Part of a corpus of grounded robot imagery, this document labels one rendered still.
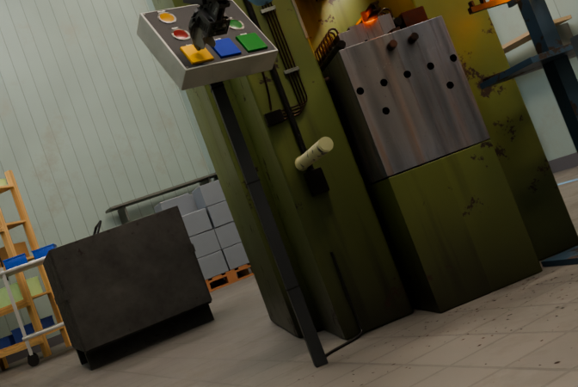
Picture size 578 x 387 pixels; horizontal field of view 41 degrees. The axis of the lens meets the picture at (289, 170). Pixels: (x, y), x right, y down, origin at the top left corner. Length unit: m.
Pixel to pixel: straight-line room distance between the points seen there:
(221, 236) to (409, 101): 7.01
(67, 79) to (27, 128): 0.94
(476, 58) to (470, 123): 0.36
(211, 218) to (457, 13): 6.83
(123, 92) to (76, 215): 1.98
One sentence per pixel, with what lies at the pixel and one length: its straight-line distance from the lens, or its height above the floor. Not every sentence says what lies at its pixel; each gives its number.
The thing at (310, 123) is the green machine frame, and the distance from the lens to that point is 2.73.
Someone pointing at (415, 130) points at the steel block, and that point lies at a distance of 2.60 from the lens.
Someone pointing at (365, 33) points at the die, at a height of 0.95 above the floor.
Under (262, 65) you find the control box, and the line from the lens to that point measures 2.47.
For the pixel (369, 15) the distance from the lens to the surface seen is 2.67.
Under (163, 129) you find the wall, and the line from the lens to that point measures 11.97.
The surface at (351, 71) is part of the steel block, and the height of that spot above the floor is 0.83.
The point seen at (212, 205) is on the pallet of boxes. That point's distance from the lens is 9.50.
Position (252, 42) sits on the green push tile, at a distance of 2.45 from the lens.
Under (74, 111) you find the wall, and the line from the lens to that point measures 11.78.
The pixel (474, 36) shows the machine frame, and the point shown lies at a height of 0.84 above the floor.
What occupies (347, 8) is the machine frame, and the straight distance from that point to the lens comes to 3.23.
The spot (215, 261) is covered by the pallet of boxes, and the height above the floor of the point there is 0.31.
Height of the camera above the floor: 0.45
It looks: 4 degrees up
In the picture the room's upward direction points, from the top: 21 degrees counter-clockwise
